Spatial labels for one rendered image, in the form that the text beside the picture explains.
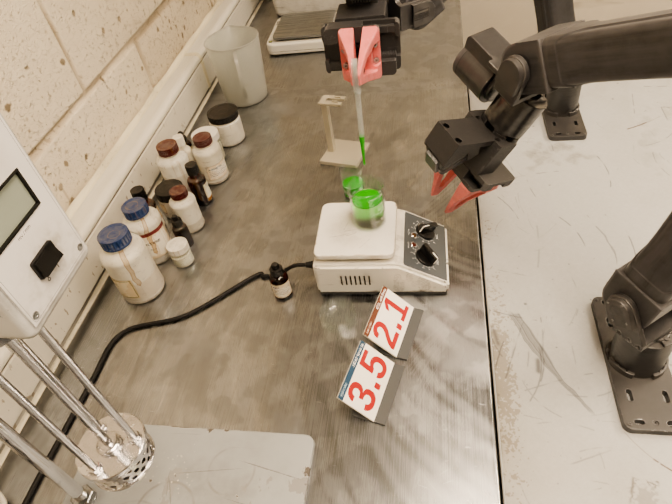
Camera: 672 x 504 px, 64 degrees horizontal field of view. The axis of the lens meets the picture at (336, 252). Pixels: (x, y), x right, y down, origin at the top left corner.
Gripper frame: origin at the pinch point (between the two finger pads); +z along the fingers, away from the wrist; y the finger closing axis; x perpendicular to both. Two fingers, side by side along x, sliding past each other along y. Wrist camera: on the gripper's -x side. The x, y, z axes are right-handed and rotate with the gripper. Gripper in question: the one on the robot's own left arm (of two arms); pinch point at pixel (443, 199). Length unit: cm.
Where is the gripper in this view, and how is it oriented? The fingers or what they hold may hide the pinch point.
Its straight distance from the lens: 81.0
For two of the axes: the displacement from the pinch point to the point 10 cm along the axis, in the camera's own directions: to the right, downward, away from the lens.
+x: 7.7, -2.1, 6.0
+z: -3.8, 6.0, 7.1
